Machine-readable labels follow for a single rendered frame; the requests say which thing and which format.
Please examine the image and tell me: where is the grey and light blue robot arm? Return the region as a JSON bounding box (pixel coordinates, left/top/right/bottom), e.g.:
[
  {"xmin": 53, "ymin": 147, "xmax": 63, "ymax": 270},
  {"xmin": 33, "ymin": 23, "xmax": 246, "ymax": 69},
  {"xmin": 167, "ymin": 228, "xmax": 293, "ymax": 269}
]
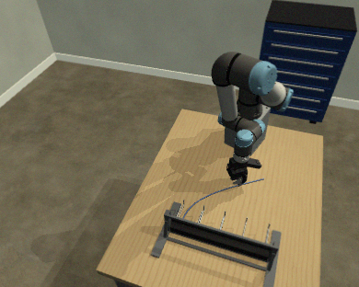
[{"xmin": 212, "ymin": 52, "xmax": 294, "ymax": 169}]

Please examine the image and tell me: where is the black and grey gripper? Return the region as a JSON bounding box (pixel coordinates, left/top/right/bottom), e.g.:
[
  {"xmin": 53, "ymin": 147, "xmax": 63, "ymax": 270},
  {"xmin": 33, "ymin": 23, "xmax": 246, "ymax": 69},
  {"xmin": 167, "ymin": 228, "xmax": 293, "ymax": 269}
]
[{"xmin": 226, "ymin": 157, "xmax": 248, "ymax": 186}]

